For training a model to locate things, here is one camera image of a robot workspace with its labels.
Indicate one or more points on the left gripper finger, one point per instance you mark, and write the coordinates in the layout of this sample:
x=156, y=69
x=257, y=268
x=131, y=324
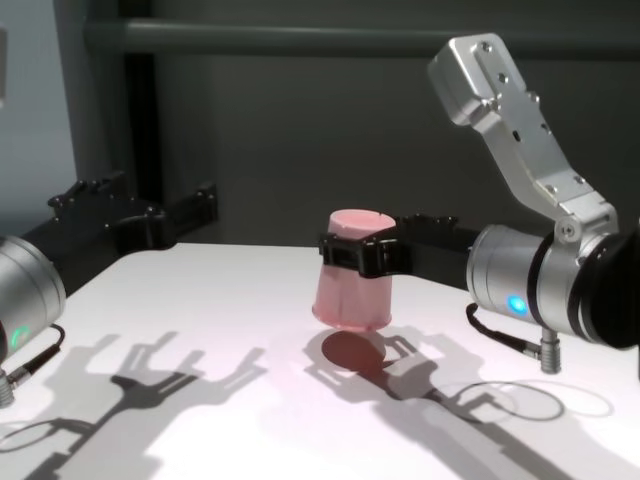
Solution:
x=195, y=212
x=85, y=195

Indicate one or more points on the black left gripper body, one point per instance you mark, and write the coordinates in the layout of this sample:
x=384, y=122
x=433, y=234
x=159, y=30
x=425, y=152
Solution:
x=100, y=235

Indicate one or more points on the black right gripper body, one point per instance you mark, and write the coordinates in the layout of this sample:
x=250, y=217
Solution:
x=445, y=255

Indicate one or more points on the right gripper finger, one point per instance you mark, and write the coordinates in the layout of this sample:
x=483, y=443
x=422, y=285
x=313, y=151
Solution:
x=385, y=257
x=430, y=225

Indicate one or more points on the pink plastic cup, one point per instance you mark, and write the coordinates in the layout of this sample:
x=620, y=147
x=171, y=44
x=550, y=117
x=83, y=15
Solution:
x=350, y=300

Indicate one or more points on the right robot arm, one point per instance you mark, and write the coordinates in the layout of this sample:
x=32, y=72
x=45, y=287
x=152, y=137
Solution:
x=510, y=270

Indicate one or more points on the grey horizontal handrail pipe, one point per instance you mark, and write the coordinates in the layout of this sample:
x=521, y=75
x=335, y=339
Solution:
x=300, y=37

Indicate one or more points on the dark vertical frame post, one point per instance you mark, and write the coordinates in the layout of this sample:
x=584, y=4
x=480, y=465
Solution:
x=141, y=125

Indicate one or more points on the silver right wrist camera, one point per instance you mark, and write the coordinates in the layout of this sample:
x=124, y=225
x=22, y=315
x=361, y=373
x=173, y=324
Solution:
x=500, y=110

